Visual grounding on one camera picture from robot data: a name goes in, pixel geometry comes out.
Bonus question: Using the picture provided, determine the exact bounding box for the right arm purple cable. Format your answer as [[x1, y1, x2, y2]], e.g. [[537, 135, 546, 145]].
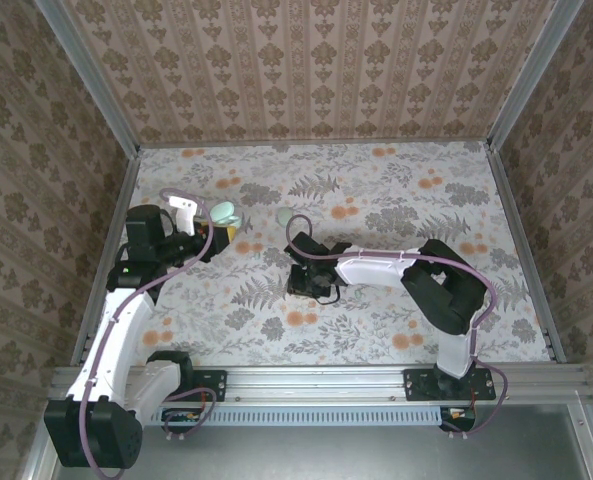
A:
[[283, 213, 509, 441]]

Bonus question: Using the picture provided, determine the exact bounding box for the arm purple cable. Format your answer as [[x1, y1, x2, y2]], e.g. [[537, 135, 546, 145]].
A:
[[283, 213, 509, 441], [78, 187, 218, 480]]

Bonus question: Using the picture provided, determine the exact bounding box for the floral patterned table cover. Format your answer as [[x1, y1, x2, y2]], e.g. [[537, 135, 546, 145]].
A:
[[88, 141, 552, 366]]

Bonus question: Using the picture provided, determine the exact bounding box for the grey metal sheet panel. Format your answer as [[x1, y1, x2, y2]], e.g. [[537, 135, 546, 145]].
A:
[[23, 403, 593, 480]]

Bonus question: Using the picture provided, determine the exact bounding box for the aluminium frame corner post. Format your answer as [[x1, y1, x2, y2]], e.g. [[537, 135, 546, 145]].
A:
[[34, 0, 142, 157], [486, 0, 586, 151]]

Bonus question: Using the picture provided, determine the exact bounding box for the aluminium table side rail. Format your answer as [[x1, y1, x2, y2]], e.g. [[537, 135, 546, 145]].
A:
[[70, 147, 145, 366], [485, 142, 570, 364]]

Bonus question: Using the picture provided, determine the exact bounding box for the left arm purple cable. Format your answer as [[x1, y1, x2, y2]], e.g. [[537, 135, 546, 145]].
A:
[[78, 187, 218, 480]]

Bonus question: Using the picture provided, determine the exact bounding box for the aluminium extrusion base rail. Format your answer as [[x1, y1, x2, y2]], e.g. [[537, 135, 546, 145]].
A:
[[50, 364, 590, 404]]

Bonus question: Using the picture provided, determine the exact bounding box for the connector with coloured wires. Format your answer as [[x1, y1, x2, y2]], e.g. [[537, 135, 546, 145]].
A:
[[161, 407, 203, 427], [439, 406, 477, 427]]

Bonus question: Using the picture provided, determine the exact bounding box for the grey slotted cable duct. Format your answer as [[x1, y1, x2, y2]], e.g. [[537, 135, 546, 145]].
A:
[[140, 405, 440, 427]]

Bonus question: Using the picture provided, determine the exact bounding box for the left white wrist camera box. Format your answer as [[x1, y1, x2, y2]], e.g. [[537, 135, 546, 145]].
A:
[[167, 194, 199, 237]]

